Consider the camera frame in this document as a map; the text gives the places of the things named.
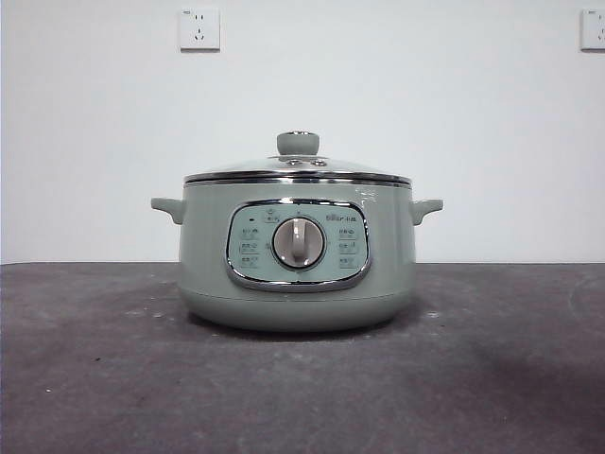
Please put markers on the glass lid with green knob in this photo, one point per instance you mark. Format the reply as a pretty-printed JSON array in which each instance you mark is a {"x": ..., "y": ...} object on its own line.
[{"x": 297, "y": 142}]

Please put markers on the pale green electric cooking pot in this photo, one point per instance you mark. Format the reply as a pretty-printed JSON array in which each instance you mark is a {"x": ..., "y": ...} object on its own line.
[{"x": 208, "y": 284}]

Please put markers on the white wall socket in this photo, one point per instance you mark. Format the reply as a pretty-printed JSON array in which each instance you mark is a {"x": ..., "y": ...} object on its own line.
[
  {"x": 594, "y": 30},
  {"x": 199, "y": 28}
]

